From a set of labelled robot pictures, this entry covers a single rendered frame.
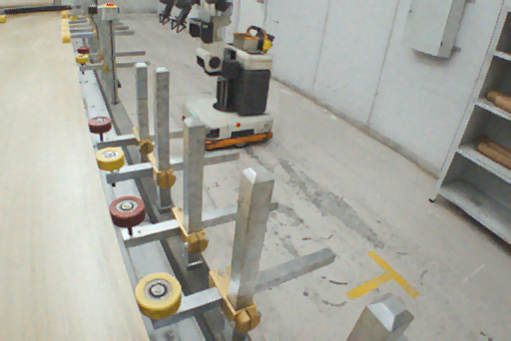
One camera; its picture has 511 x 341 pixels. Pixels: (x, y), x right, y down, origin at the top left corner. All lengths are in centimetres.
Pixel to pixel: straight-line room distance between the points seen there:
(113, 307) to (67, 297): 9
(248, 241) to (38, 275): 39
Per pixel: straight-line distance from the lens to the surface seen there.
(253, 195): 46
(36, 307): 64
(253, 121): 289
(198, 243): 81
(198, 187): 74
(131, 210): 77
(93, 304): 61
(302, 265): 76
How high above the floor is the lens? 138
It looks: 32 degrees down
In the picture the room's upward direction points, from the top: 7 degrees clockwise
